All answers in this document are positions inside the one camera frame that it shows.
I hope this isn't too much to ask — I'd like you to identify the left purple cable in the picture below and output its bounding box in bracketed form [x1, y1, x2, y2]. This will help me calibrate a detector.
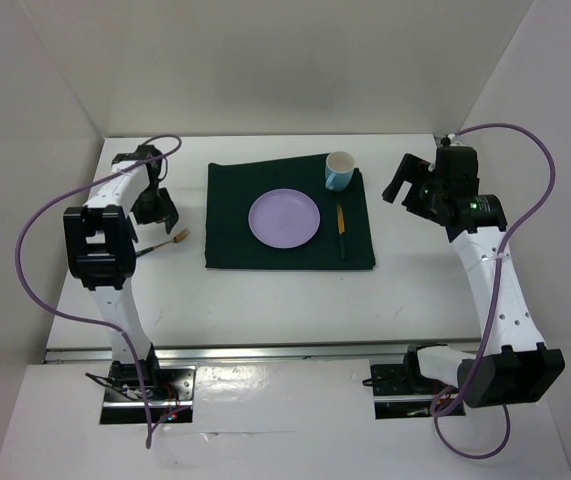
[14, 134, 184, 450]

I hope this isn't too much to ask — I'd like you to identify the gold fork green handle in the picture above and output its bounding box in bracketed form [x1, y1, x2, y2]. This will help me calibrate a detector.
[136, 228, 190, 257]

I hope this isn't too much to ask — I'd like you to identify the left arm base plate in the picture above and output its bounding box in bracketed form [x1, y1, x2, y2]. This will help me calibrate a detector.
[85, 366, 196, 425]

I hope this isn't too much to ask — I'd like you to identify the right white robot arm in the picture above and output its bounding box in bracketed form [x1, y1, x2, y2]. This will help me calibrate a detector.
[382, 143, 565, 408]

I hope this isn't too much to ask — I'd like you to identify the lilac plastic plate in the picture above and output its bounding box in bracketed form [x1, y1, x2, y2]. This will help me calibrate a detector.
[248, 188, 321, 249]

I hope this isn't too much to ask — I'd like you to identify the aluminium rail front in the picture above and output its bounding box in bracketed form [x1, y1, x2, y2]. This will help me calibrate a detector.
[43, 335, 489, 362]

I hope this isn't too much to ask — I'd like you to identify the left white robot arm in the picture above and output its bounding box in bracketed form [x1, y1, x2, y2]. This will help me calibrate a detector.
[63, 143, 179, 399]

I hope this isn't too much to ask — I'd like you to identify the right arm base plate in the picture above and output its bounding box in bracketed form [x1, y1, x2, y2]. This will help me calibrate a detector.
[362, 363, 445, 420]

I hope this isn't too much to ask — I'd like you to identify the gold knife green handle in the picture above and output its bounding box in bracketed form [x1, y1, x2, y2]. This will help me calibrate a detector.
[336, 203, 346, 261]

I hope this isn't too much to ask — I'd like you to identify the blue mug white inside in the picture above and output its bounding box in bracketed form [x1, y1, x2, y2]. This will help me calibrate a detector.
[325, 151, 355, 192]

